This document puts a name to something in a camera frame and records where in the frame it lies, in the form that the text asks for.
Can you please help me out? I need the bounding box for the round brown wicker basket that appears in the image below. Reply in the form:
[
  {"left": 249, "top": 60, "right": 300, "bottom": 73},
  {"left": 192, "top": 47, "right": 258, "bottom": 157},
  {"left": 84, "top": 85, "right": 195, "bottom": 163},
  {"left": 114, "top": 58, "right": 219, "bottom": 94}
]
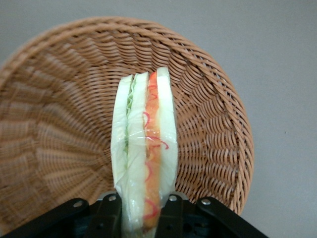
[{"left": 0, "top": 16, "right": 255, "bottom": 237}]

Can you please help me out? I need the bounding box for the triangle sandwich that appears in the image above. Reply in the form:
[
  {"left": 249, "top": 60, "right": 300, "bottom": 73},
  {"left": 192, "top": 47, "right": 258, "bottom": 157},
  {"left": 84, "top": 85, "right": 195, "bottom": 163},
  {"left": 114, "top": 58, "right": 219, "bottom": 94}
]
[{"left": 110, "top": 66, "right": 179, "bottom": 238}]

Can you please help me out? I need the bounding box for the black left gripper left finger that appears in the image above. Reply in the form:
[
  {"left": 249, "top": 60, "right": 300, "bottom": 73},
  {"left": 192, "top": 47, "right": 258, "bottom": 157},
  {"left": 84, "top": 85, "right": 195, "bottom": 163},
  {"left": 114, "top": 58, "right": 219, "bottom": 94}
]
[{"left": 86, "top": 192, "right": 124, "bottom": 238}]

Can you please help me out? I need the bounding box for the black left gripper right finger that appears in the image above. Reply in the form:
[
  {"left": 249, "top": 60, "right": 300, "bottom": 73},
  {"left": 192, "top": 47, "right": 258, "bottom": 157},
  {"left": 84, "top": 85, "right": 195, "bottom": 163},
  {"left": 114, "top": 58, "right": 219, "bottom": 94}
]
[{"left": 158, "top": 194, "right": 185, "bottom": 238}]

